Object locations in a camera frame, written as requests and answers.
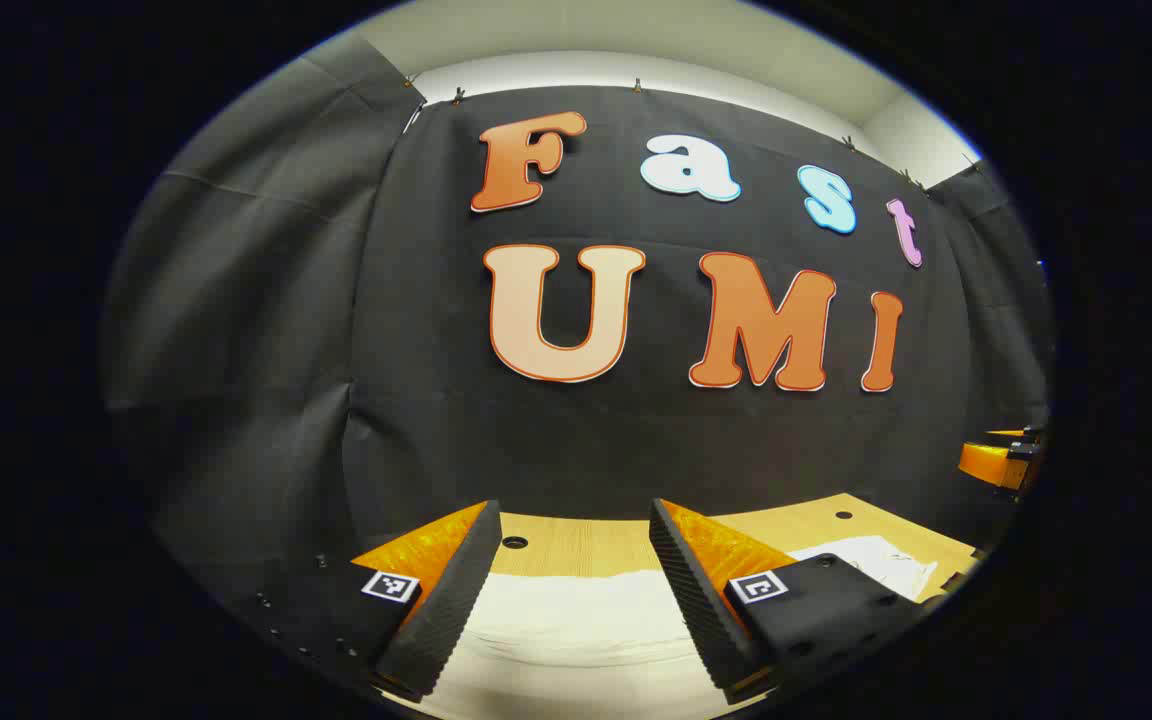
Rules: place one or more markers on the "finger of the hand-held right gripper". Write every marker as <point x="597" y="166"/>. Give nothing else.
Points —
<point x="986" y="463"/>

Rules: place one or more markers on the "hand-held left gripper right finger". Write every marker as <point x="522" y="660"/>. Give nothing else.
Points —
<point x="691" y="590"/>

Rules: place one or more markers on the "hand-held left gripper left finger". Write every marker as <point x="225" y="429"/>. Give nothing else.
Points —
<point x="456" y="580"/>

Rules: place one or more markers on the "white jeans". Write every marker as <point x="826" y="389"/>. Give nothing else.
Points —
<point x="576" y="640"/>

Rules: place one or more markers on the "black backdrop cloth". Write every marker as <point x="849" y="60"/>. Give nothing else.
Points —
<point x="436" y="420"/>

